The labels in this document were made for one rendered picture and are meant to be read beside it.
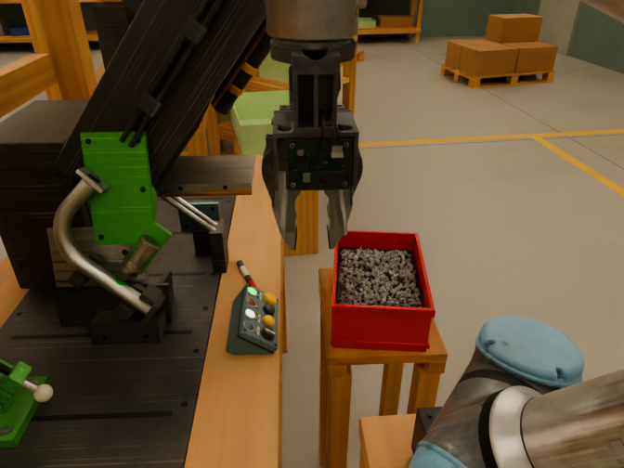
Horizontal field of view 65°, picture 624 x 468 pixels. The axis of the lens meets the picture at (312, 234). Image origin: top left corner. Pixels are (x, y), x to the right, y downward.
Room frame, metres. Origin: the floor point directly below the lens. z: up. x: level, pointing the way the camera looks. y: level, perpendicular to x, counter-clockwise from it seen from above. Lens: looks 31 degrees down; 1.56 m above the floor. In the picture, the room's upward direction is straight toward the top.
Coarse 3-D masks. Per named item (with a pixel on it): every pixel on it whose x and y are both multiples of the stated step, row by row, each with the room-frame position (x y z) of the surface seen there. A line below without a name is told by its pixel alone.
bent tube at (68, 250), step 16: (96, 176) 0.81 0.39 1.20; (80, 192) 0.78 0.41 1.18; (64, 208) 0.77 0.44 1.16; (64, 224) 0.76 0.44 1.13; (64, 240) 0.76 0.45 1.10; (64, 256) 0.75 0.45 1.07; (80, 256) 0.75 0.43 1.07; (80, 272) 0.75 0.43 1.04; (96, 272) 0.74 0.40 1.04; (112, 288) 0.73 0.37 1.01; (128, 288) 0.74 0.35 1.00; (128, 304) 0.73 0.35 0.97; (144, 304) 0.73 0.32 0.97
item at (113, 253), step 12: (48, 228) 0.81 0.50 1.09; (72, 228) 0.81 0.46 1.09; (84, 228) 0.81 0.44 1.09; (48, 240) 0.80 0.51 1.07; (84, 240) 0.80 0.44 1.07; (84, 252) 0.79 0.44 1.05; (96, 252) 0.79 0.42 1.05; (108, 252) 0.80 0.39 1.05; (120, 252) 0.80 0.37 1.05; (60, 264) 0.79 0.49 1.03; (108, 264) 0.79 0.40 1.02; (120, 264) 0.79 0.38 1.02; (60, 276) 0.78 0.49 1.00; (120, 276) 0.79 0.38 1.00; (144, 276) 0.79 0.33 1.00
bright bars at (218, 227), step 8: (168, 200) 0.94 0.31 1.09; (176, 200) 0.97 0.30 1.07; (176, 208) 0.94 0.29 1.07; (184, 208) 0.95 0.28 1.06; (192, 208) 0.97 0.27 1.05; (192, 216) 0.94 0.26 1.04; (200, 216) 0.97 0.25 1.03; (200, 224) 0.95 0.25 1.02; (208, 224) 0.95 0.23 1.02; (216, 224) 0.98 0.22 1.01; (224, 224) 0.98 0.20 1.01; (216, 232) 0.94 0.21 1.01; (224, 232) 0.97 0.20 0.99; (216, 240) 0.94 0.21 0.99; (224, 240) 0.95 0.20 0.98; (216, 248) 0.93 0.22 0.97; (224, 248) 0.94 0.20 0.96; (216, 256) 0.93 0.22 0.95; (224, 256) 0.94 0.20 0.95; (216, 264) 0.93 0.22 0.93; (224, 264) 0.94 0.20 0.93; (216, 272) 0.93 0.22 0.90; (224, 272) 0.94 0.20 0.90
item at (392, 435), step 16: (384, 416) 0.57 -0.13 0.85; (400, 416) 0.57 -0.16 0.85; (368, 432) 0.54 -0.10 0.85; (384, 432) 0.54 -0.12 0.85; (400, 432) 0.54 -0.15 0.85; (368, 448) 0.51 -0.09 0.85; (384, 448) 0.51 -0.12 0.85; (400, 448) 0.51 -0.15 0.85; (368, 464) 0.48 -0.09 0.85; (384, 464) 0.48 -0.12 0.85; (400, 464) 0.48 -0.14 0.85
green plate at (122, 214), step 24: (96, 144) 0.83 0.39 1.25; (120, 144) 0.84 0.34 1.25; (144, 144) 0.84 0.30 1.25; (96, 168) 0.82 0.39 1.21; (120, 168) 0.83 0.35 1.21; (144, 168) 0.83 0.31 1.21; (96, 192) 0.81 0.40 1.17; (120, 192) 0.81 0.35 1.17; (144, 192) 0.82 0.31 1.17; (96, 216) 0.80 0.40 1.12; (120, 216) 0.80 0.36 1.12; (144, 216) 0.80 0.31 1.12; (96, 240) 0.79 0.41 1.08; (120, 240) 0.79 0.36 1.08
